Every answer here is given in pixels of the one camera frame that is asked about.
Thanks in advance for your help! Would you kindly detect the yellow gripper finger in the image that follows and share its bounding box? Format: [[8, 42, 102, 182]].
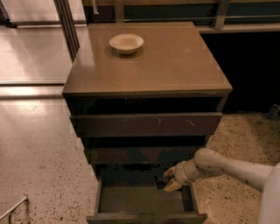
[[164, 178, 182, 193], [163, 166, 175, 179]]

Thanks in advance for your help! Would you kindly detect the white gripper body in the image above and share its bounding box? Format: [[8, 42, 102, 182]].
[[174, 159, 198, 186]]

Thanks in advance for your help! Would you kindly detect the black rxbar chocolate bar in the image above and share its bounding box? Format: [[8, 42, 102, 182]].
[[155, 176, 170, 189]]

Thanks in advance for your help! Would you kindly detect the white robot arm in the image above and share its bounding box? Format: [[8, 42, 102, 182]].
[[163, 148, 280, 224]]

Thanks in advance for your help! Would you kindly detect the top drawer front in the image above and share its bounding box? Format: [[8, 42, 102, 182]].
[[70, 113, 222, 137]]

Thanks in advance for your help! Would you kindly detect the open bottom drawer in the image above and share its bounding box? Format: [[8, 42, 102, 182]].
[[86, 169, 207, 224]]

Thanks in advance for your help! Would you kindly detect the middle drawer front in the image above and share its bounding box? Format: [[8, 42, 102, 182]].
[[84, 146, 200, 165]]

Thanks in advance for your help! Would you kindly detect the brown drawer cabinet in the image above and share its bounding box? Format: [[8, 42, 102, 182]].
[[62, 23, 232, 177]]

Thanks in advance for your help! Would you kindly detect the white ceramic bowl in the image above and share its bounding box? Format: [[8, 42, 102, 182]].
[[109, 34, 144, 55]]

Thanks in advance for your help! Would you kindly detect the metal rod on floor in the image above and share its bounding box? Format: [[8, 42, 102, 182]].
[[0, 195, 28, 221]]

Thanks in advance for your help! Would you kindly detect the metal railing frame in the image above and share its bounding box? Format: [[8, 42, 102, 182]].
[[81, 0, 280, 29]]

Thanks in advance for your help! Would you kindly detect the grey vertical post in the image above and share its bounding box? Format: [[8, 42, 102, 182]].
[[53, 0, 80, 61]]

